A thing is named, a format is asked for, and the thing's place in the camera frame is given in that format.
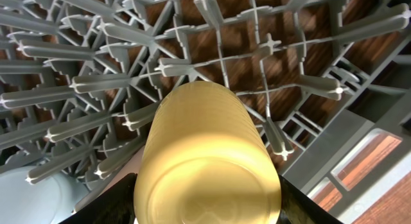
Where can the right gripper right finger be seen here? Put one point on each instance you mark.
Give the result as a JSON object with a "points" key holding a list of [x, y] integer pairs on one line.
{"points": [[297, 208]]}

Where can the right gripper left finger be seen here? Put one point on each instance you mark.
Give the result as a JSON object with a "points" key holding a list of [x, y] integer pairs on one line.
{"points": [[114, 206]]}

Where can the light blue bowl with rice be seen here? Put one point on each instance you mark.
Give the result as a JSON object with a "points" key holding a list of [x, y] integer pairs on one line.
{"points": [[51, 200]]}

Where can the yellow cup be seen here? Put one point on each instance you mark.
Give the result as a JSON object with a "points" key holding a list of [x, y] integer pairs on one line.
{"points": [[205, 162]]}

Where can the pink cup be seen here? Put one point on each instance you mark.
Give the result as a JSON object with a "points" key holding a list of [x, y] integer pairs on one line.
{"points": [[132, 166]]}

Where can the grey dishwasher rack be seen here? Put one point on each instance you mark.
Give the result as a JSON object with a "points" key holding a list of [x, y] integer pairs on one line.
{"points": [[81, 80]]}

